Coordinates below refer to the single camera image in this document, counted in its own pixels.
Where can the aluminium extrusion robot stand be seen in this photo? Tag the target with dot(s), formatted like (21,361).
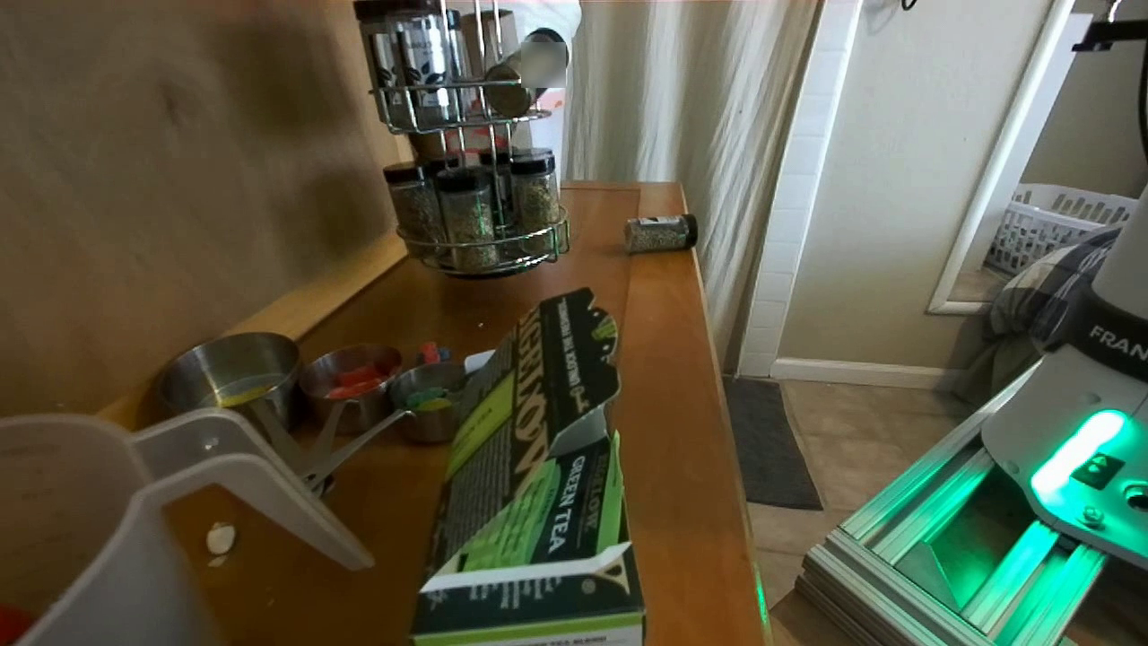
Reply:
(908,562)

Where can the small brown object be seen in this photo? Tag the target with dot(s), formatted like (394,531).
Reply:
(350,383)

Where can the white plastic jug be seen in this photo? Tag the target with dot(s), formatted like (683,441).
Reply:
(108,525)

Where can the black overhead mount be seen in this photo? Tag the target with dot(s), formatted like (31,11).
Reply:
(1114,30)

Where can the loose glass spice jar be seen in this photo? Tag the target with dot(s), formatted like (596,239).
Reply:
(658,233)

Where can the large steel measuring cup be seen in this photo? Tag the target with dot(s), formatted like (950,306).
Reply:
(228,377)

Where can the dark door mat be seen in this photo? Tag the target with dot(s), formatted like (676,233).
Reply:
(766,441)

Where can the green tea box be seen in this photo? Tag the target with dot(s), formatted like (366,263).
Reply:
(538,504)

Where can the large plywood board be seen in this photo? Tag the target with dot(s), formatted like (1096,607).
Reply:
(180,179)

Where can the grey plaid cloth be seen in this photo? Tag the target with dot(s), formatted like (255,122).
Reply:
(1047,300)

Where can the small steel measuring cup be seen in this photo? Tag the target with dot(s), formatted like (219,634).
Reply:
(427,401)

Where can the white laundry basket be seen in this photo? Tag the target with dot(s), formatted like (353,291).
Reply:
(1051,220)

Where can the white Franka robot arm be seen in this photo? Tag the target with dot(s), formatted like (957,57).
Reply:
(1078,406)

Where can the white door frame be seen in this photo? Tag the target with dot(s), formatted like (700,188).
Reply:
(800,191)

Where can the beige curtain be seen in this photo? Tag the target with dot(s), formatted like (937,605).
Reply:
(737,146)

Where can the tilted silver-capped spice jar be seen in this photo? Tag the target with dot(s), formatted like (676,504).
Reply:
(524,57)

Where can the wooden pine dresser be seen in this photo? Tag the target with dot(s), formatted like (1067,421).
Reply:
(687,453)

